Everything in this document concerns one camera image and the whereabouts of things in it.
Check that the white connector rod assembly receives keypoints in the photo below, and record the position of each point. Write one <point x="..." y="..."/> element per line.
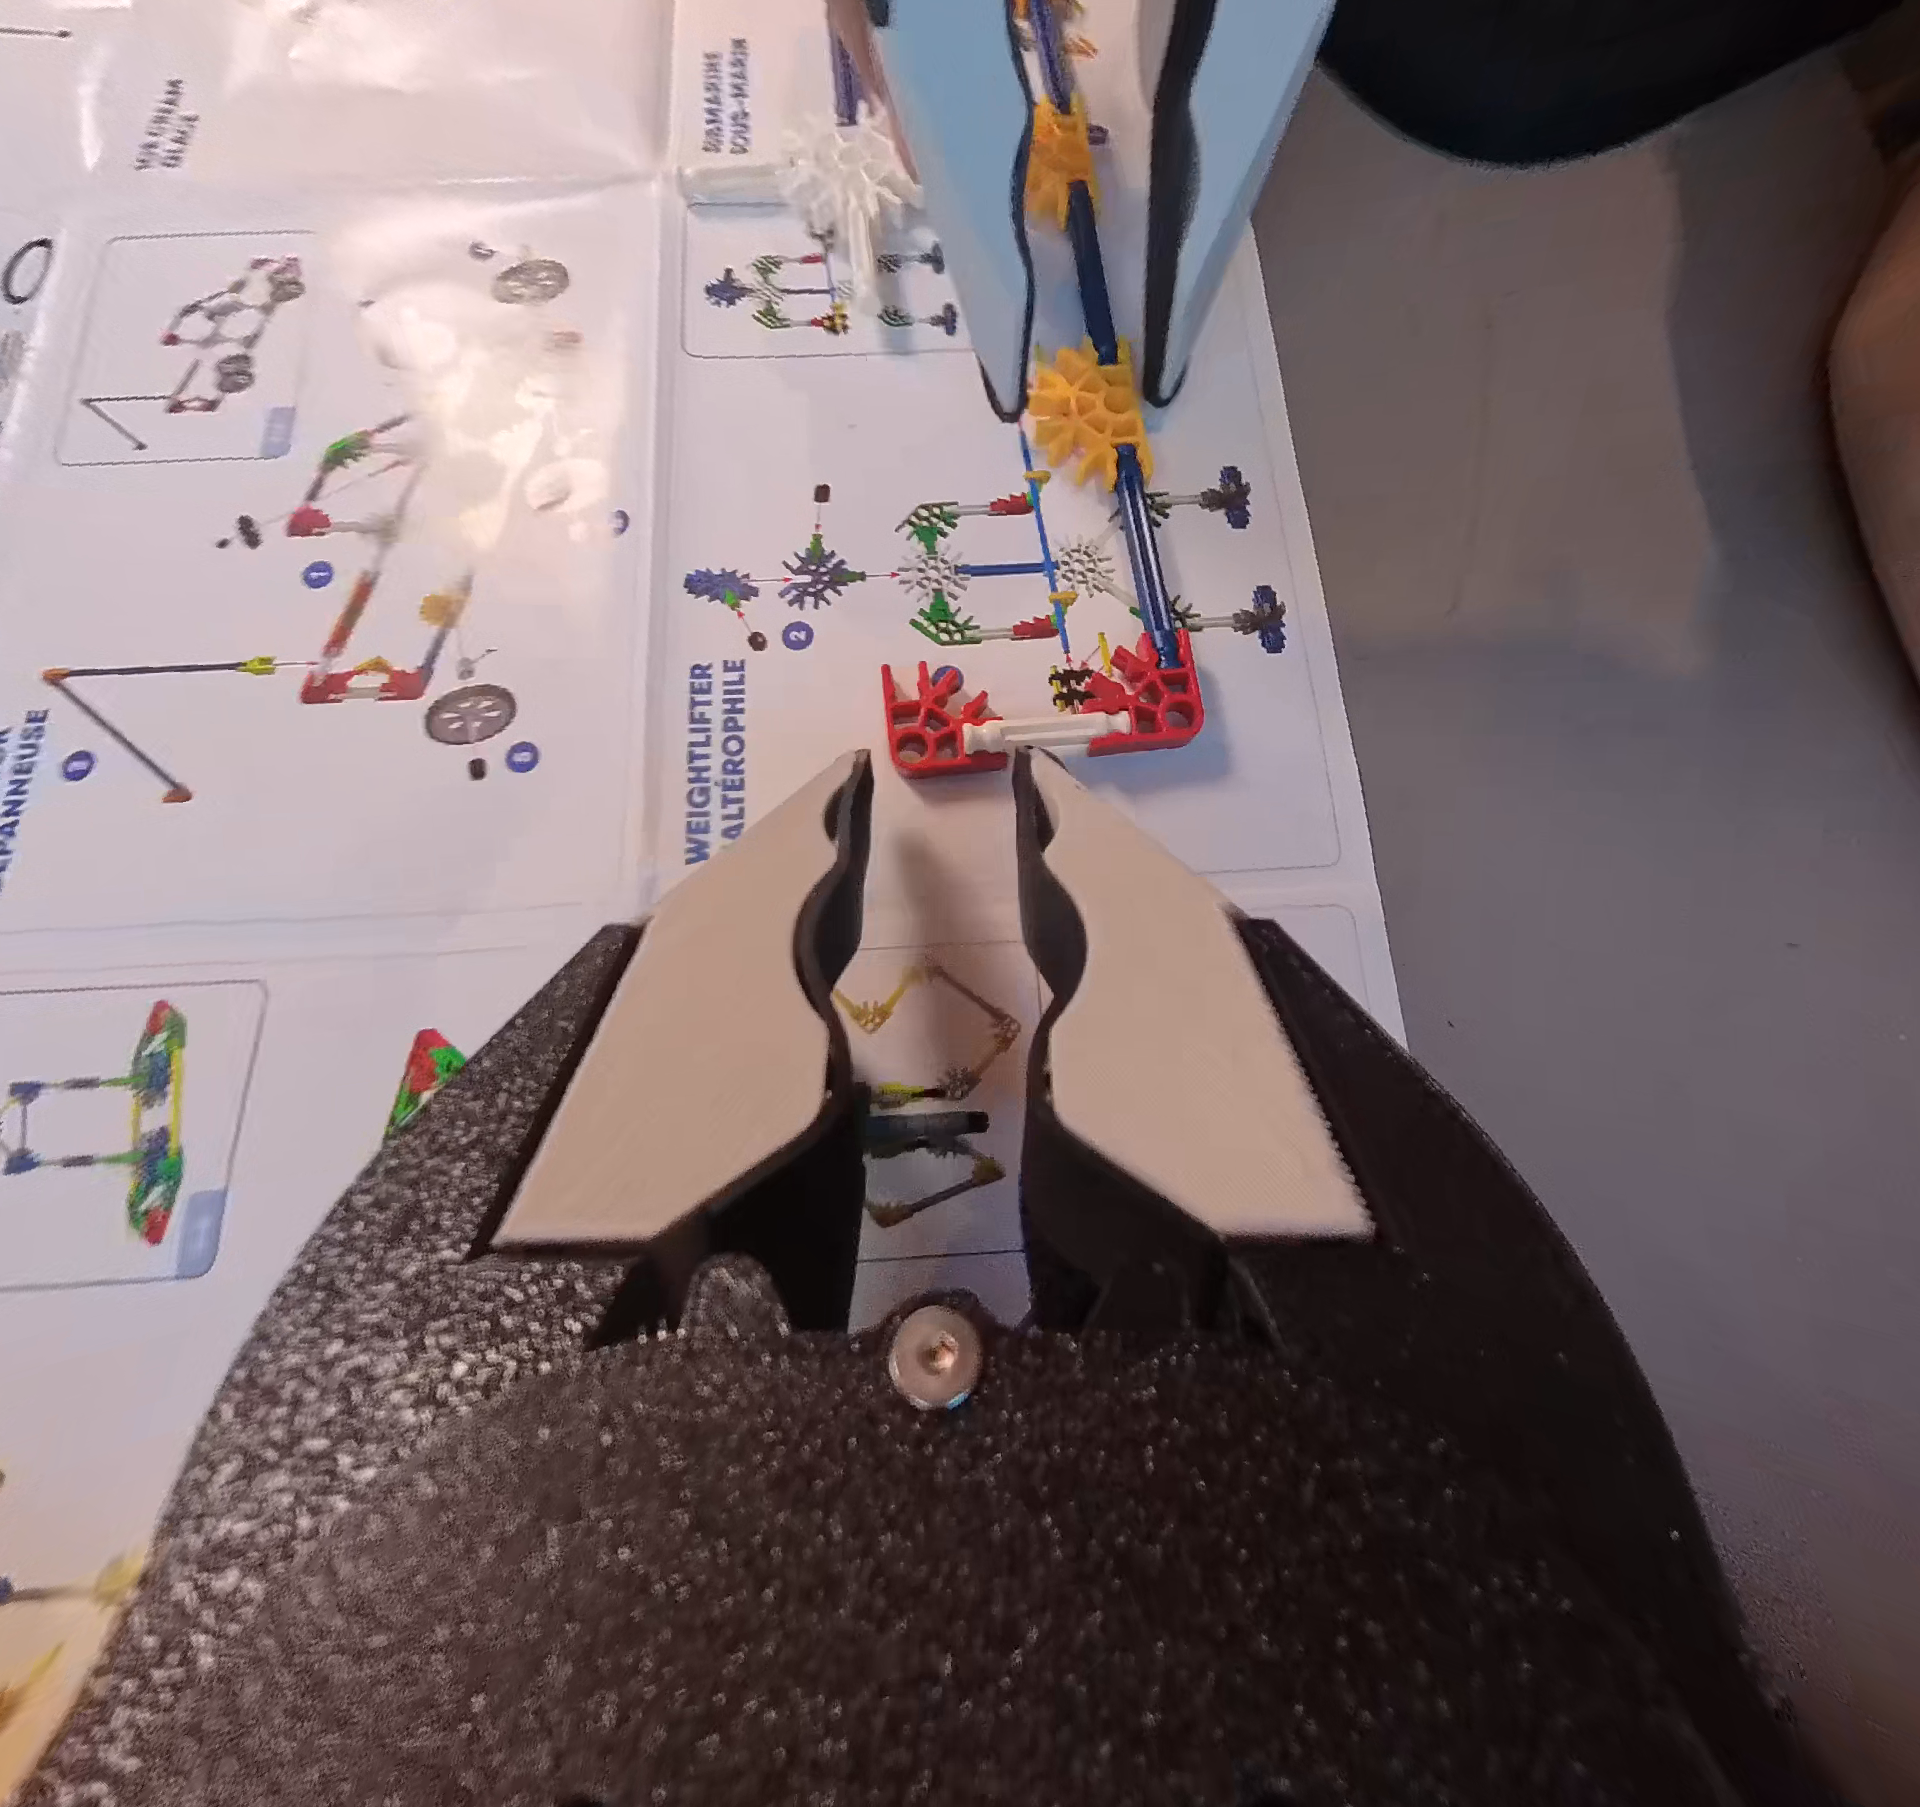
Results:
<point x="847" y="179"/>

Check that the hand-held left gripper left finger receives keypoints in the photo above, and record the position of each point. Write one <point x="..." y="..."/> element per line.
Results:
<point x="690" y="1073"/>

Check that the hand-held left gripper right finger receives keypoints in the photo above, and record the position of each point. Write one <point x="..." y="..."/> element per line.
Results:
<point x="1199" y="1073"/>

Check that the red toy connector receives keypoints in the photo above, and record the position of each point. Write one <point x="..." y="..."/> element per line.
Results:
<point x="929" y="727"/>
<point x="1162" y="704"/>

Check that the printed instruction sheet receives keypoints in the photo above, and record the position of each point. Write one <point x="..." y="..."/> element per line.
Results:
<point x="451" y="862"/>

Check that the black mesh cushion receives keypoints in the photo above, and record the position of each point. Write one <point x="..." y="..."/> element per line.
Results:
<point x="1574" y="38"/>

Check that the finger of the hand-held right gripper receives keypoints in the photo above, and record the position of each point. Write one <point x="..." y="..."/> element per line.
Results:
<point x="946" y="114"/>
<point x="1251" y="38"/>

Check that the blue rod orange connector assembly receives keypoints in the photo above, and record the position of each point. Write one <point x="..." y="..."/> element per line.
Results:
<point x="1087" y="413"/>

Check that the white toy rod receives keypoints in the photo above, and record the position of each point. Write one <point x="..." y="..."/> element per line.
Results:
<point x="1049" y="731"/>

